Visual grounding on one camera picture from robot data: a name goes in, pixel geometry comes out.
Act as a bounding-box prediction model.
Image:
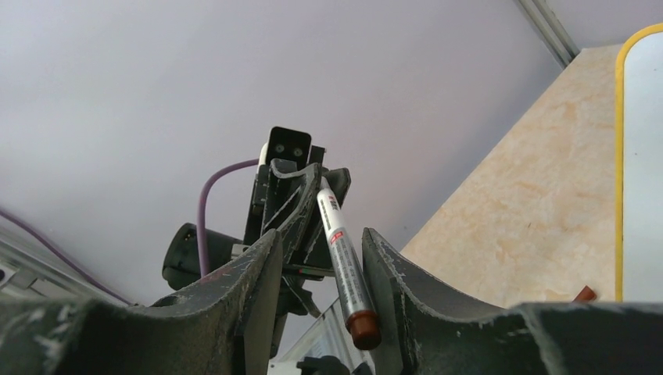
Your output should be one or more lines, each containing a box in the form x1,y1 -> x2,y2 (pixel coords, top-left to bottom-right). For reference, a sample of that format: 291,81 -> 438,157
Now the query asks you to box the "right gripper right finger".
362,228 -> 662,374

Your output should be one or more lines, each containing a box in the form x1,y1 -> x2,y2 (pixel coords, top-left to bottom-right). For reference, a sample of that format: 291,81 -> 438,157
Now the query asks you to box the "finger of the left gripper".
305,167 -> 352,264
262,159 -> 322,264

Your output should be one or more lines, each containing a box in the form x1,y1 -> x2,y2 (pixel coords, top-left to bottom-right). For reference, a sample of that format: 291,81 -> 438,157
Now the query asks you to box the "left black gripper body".
242,145 -> 324,281

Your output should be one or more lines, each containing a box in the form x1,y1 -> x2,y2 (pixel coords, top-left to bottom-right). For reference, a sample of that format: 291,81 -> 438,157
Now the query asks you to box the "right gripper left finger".
1,230 -> 282,374

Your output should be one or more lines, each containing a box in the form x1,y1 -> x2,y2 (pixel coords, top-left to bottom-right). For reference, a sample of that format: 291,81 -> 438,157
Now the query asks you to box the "white marker pen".
316,177 -> 383,352

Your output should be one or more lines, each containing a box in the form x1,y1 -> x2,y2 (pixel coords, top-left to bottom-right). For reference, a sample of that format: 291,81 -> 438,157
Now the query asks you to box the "brown marker cap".
573,285 -> 597,302

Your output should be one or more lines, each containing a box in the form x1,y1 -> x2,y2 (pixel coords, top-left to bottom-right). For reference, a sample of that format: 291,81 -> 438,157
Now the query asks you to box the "yellow framed whiteboard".
615,23 -> 662,303

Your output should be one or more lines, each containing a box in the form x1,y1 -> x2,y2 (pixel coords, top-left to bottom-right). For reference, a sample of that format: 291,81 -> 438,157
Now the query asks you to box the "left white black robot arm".
162,146 -> 351,354

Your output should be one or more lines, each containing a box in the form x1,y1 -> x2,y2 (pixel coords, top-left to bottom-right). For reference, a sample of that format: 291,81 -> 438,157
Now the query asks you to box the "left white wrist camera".
258,127 -> 312,170

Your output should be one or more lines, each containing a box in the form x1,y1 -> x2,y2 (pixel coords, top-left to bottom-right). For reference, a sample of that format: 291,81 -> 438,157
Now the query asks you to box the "aluminium corner post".
514,0 -> 580,69

